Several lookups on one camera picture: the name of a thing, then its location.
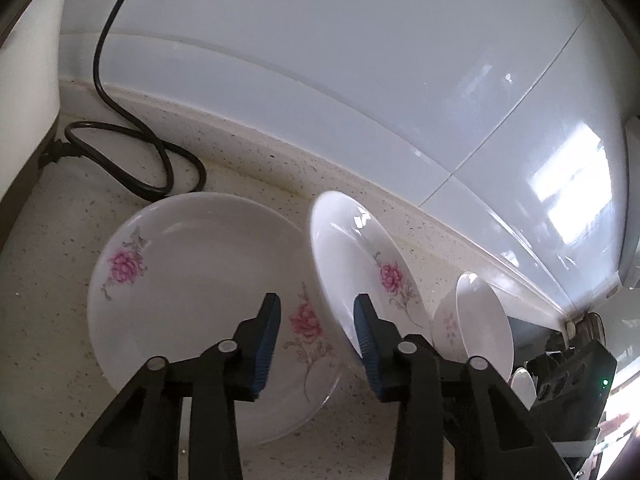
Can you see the small white dish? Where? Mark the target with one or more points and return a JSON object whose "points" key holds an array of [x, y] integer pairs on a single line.
{"points": [[523, 387]]}

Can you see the white appliance casing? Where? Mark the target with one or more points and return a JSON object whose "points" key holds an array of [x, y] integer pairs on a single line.
{"points": [[632, 200]]}

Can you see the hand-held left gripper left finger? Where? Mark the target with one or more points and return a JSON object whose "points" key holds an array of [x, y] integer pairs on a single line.
{"points": [[265, 347]]}

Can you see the white ceramic bowl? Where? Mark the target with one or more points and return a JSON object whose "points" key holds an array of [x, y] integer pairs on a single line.
{"points": [[485, 320]]}

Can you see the cream rice cooker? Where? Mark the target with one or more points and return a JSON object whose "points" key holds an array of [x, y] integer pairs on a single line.
{"points": [[30, 85]]}

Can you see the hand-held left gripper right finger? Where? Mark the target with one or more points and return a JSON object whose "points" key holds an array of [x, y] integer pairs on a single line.
{"points": [[367, 347]]}

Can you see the large floral white plate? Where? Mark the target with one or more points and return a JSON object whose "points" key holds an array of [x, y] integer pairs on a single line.
{"points": [[190, 280]]}

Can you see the deep floral white plate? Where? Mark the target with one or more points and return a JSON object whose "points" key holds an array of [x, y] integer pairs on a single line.
{"points": [[345, 240]]}

